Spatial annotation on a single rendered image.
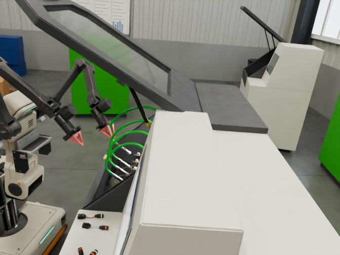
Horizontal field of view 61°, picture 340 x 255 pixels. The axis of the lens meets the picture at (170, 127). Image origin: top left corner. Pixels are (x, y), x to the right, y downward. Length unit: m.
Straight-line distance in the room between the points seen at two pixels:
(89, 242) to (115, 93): 3.86
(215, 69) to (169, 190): 7.76
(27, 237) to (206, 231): 2.01
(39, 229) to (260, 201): 1.97
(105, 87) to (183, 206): 4.41
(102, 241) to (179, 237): 0.79
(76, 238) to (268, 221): 0.89
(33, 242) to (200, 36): 6.79
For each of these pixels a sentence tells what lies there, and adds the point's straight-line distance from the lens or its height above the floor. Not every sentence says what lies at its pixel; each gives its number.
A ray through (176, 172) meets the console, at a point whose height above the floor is 1.55.
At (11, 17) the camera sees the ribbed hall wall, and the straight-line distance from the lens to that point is 8.69.
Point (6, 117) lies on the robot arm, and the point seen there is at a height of 1.32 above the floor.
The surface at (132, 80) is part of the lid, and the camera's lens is 1.20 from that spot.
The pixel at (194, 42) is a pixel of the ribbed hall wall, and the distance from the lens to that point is 8.18.
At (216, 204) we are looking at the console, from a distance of 0.71.
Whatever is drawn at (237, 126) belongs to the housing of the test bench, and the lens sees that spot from 1.30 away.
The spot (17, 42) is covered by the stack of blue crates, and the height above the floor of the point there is 0.82.
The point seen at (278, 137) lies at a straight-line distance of 4.61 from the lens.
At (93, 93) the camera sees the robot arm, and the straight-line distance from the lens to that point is 1.81.
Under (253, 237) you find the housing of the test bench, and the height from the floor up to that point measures 1.47.
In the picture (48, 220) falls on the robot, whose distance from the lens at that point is 2.63.
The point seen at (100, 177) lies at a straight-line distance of 1.85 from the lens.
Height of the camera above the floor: 1.98
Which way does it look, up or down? 24 degrees down
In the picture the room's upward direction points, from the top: 5 degrees clockwise
